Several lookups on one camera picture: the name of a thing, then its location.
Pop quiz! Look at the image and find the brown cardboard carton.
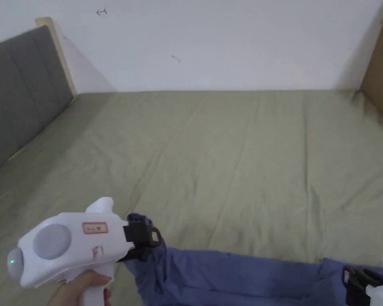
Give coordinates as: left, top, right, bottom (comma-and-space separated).
359, 0, 383, 128

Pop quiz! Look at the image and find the grey padded headboard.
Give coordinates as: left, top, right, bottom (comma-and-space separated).
0, 17, 81, 180

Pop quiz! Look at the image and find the blue shirt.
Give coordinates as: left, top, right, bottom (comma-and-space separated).
126, 213, 383, 306

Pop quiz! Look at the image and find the bed with pale green sheet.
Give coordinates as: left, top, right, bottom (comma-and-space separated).
0, 90, 383, 306

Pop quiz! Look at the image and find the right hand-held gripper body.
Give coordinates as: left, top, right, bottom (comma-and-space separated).
342, 253, 383, 306

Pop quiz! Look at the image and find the person's left hand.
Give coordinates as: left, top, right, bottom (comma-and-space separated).
47, 270, 113, 306

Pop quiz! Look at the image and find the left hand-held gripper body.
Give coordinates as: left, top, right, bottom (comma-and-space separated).
8, 197, 162, 306

